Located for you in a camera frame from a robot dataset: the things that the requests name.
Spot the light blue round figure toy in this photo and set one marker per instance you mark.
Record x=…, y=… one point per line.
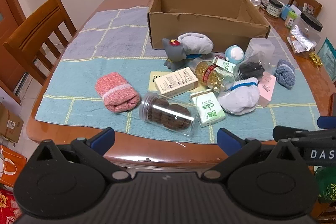
x=235, y=53

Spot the small bottle with green lid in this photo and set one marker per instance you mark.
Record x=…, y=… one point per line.
x=290, y=19

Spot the pink carton box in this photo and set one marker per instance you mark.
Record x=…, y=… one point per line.
x=267, y=90

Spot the clear jar with brown contents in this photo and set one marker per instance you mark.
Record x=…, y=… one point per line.
x=168, y=115

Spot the pink knitted sock roll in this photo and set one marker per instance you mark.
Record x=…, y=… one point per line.
x=115, y=90

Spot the gold ornament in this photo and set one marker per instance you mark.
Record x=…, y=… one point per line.
x=316, y=58

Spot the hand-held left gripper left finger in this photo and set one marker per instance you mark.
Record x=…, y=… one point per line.
x=102, y=140

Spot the blue grey checked towel mat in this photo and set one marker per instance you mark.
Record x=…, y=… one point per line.
x=78, y=77

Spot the beige carton box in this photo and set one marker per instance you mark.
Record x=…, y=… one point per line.
x=176, y=82

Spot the clear bottle of yellow capsules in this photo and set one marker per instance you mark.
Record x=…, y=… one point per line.
x=212, y=77

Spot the green bag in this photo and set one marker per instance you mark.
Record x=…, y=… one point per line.
x=326, y=184

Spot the orange shopping bag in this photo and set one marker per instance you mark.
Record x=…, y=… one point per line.
x=13, y=161

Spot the dark jar with black lid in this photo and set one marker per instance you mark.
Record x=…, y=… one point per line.
x=274, y=10

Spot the small cardboard carton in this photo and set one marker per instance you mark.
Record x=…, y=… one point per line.
x=9, y=121

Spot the plastic bag of medicine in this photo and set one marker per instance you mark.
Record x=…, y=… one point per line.
x=307, y=35

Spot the blue knitted sock roll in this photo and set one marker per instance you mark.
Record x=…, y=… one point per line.
x=284, y=74

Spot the frosted plastic container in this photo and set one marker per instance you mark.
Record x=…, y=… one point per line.
x=260, y=47

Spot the green tissue pack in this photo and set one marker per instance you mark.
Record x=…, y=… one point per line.
x=227, y=65
x=207, y=108

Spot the brown cardboard box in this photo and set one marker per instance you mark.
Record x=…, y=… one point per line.
x=199, y=29

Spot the small blue box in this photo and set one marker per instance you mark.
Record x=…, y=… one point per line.
x=286, y=10

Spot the red printed bag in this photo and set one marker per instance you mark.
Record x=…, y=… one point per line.
x=6, y=200

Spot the grey cat toy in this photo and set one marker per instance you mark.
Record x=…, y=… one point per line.
x=170, y=52

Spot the teal packet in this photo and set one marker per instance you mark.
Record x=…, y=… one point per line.
x=328, y=56

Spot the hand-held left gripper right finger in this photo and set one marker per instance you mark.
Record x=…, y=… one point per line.
x=228, y=142

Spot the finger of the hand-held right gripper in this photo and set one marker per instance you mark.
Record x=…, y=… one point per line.
x=288, y=132
x=327, y=122

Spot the white sock roll blue stripe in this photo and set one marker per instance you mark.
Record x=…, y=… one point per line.
x=197, y=43
x=236, y=100

